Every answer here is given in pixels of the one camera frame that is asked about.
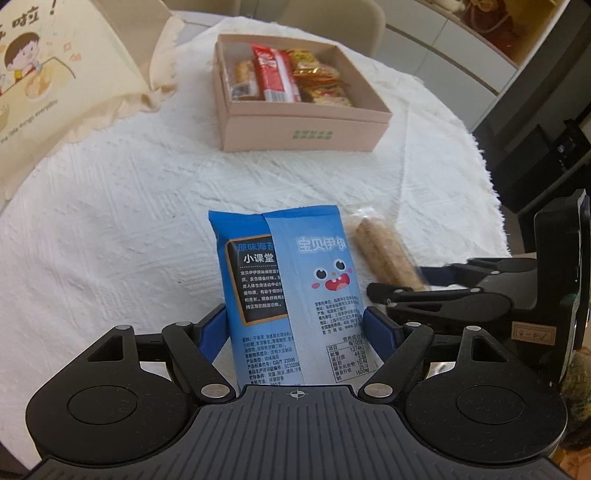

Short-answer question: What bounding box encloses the brown biscuit packet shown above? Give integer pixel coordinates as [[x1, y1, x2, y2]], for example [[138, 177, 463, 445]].
[[228, 57, 262, 102]]

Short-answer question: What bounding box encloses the golden orange snack packet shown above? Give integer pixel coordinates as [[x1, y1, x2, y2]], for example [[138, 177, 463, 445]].
[[283, 47, 325, 68], [293, 64, 345, 89]]

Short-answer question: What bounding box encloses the brown roll stick packet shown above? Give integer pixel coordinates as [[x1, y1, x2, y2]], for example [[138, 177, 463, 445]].
[[345, 208, 428, 292]]

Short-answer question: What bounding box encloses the red snack packet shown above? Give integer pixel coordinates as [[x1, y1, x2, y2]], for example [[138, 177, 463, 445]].
[[250, 43, 304, 103]]

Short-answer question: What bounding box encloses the dark cabinet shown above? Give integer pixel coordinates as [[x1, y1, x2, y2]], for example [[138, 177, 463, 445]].
[[471, 28, 591, 217]]

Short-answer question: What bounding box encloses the white cabinet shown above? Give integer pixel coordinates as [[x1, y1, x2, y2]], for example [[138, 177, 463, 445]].
[[382, 0, 570, 95]]

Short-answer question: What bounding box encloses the blue snack packet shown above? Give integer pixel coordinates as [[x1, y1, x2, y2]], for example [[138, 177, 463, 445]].
[[207, 204, 371, 394]]

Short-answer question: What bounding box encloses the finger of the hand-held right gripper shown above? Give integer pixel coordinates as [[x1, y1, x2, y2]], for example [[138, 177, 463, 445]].
[[417, 257, 537, 293], [366, 282, 515, 334]]

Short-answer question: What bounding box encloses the cream printed tote bag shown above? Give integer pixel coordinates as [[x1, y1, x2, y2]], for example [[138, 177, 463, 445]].
[[0, 0, 186, 200]]

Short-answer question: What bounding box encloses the pink cardboard box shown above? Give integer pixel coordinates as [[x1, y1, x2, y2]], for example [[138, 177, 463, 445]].
[[213, 32, 393, 153]]

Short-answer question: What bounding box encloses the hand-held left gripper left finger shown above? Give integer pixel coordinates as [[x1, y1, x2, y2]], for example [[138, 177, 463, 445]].
[[62, 304, 235, 404]]

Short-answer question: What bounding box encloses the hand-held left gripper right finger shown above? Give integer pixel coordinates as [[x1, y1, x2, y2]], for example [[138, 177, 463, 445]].
[[361, 305, 533, 404]]

